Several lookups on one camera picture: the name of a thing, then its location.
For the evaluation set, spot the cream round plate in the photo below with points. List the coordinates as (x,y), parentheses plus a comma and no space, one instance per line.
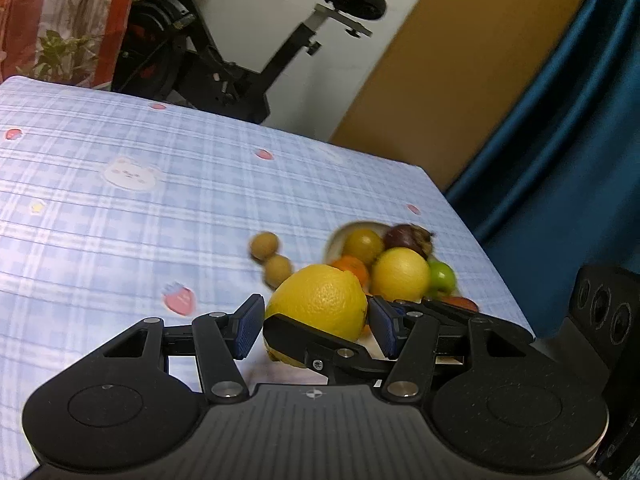
(339,241)

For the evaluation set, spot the yellow lemon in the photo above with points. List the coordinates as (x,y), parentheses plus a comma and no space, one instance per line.
(320,300)
(400,275)

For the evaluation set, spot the brown longan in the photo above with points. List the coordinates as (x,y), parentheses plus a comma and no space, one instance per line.
(278,270)
(265,246)

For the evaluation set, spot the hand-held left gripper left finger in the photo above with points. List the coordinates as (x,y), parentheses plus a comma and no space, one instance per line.
(250,327)

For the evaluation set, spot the dark purple mangosteen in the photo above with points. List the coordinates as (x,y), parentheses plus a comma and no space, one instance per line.
(405,237)

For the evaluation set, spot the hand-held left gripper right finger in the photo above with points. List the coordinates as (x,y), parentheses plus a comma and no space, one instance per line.
(382,327)

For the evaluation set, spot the wooden board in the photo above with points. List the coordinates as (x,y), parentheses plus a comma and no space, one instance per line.
(450,85)

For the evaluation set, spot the yellow-green round citrus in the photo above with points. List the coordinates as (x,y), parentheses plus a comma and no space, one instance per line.
(363,245)

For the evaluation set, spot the black exercise bike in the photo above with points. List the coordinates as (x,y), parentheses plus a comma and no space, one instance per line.
(225,75)

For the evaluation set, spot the printed room backdrop cloth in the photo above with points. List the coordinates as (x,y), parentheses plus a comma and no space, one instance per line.
(60,20)

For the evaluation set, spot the blue checkered tablecloth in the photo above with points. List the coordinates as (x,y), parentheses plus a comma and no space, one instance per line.
(150,220)

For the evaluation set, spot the green apple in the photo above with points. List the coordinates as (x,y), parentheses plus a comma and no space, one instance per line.
(442,277)

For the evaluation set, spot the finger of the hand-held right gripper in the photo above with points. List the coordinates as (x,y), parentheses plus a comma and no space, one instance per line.
(430,310)
(295,335)

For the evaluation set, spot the small orange tangerine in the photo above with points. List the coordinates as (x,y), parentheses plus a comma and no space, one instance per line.
(352,266)

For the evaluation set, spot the blue curtain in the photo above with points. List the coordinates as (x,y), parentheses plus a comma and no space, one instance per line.
(575,160)

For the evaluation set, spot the red apple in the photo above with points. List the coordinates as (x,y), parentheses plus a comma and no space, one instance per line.
(462,303)

